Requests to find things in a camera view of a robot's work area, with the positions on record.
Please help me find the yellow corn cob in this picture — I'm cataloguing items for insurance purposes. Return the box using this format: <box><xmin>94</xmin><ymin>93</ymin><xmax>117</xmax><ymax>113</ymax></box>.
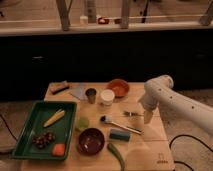
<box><xmin>43</xmin><ymin>110</ymin><xmax>65</xmax><ymax>128</ymax></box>

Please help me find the teal cylinder block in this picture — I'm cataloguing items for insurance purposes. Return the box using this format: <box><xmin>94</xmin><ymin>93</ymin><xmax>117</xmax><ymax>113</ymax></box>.
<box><xmin>109</xmin><ymin>129</ymin><xmax>130</xmax><ymax>142</ymax></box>

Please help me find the white plastic cup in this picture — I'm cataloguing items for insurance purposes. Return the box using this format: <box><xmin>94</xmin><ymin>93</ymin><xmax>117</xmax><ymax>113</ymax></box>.
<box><xmin>100</xmin><ymin>89</ymin><xmax>115</xmax><ymax>106</ymax></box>

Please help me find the orange carrot piece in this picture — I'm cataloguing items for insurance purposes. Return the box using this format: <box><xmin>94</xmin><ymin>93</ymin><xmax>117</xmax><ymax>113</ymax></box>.
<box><xmin>52</xmin><ymin>144</ymin><xmax>65</xmax><ymax>156</ymax></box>

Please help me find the orange bowl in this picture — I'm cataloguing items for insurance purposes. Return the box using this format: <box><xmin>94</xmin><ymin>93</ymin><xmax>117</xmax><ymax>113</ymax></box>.
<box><xmin>106</xmin><ymin>79</ymin><xmax>130</xmax><ymax>98</ymax></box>

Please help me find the green chili pepper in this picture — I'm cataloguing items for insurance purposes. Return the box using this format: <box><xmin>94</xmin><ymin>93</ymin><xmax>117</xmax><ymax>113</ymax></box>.
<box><xmin>107</xmin><ymin>143</ymin><xmax>125</xmax><ymax>171</ymax></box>

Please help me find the blue cloth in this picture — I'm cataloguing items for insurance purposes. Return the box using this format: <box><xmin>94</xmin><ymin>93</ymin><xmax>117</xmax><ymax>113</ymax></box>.
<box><xmin>70</xmin><ymin>83</ymin><xmax>86</xmax><ymax>100</ymax></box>

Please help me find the maroon bowl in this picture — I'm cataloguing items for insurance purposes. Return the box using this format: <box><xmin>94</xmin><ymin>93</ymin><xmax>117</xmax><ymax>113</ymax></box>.
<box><xmin>77</xmin><ymin>128</ymin><xmax>105</xmax><ymax>156</ymax></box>

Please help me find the green small cup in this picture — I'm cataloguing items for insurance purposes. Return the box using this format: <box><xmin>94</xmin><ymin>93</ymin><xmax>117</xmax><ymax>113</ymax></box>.
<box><xmin>76</xmin><ymin>117</ymin><xmax>89</xmax><ymax>132</ymax></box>

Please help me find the red object on shelf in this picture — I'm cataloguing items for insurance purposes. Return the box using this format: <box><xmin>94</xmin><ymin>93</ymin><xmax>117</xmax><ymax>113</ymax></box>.
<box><xmin>98</xmin><ymin>17</ymin><xmax>109</xmax><ymax>24</ymax></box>

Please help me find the dark metal cup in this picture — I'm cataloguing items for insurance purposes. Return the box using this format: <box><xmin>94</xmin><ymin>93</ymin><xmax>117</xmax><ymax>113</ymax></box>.
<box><xmin>85</xmin><ymin>88</ymin><xmax>97</xmax><ymax>104</ymax></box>

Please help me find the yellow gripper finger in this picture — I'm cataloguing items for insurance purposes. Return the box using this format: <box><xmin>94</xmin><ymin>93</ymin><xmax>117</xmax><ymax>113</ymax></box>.
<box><xmin>144</xmin><ymin>110</ymin><xmax>153</xmax><ymax>124</ymax></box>

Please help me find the wooden block brush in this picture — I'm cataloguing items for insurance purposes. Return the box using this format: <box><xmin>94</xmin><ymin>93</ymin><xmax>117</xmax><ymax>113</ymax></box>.
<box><xmin>50</xmin><ymin>81</ymin><xmax>69</xmax><ymax>94</ymax></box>

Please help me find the dark grapes bunch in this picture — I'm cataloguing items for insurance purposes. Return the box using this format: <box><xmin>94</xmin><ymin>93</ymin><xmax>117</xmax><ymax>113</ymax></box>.
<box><xmin>32</xmin><ymin>132</ymin><xmax>56</xmax><ymax>149</ymax></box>

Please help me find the silver metal fork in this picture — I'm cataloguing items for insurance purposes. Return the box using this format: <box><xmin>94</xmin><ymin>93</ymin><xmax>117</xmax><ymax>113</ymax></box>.
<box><xmin>123</xmin><ymin>111</ymin><xmax>143</xmax><ymax>117</ymax></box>

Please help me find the white container on shelf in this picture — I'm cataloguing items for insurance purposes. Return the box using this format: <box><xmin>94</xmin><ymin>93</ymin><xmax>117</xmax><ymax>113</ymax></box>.
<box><xmin>80</xmin><ymin>15</ymin><xmax>88</xmax><ymax>26</ymax></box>

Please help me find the green plastic tray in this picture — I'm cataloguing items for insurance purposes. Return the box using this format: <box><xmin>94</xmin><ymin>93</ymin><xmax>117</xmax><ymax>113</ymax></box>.
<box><xmin>12</xmin><ymin>101</ymin><xmax>77</xmax><ymax>160</ymax></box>

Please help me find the black cable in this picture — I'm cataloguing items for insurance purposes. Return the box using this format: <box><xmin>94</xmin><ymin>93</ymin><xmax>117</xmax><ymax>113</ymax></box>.
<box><xmin>0</xmin><ymin>113</ymin><xmax>18</xmax><ymax>156</ymax></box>
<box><xmin>168</xmin><ymin>134</ymin><xmax>213</xmax><ymax>171</ymax></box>

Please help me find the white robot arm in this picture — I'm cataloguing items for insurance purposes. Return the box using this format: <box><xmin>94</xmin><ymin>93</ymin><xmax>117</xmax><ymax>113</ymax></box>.
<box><xmin>139</xmin><ymin>75</ymin><xmax>213</xmax><ymax>136</ymax></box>

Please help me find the black cable left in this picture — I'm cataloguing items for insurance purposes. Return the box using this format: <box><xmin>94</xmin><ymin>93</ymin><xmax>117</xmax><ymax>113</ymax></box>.
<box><xmin>0</xmin><ymin>113</ymin><xmax>18</xmax><ymax>156</ymax></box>

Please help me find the black cable right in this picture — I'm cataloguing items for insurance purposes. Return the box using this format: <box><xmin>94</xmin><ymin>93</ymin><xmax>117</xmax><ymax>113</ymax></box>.
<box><xmin>168</xmin><ymin>134</ymin><xmax>213</xmax><ymax>171</ymax></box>

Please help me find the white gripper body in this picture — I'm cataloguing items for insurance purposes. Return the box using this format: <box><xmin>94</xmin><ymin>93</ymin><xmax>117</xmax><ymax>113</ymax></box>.
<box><xmin>139</xmin><ymin>93</ymin><xmax>158</xmax><ymax>111</ymax></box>

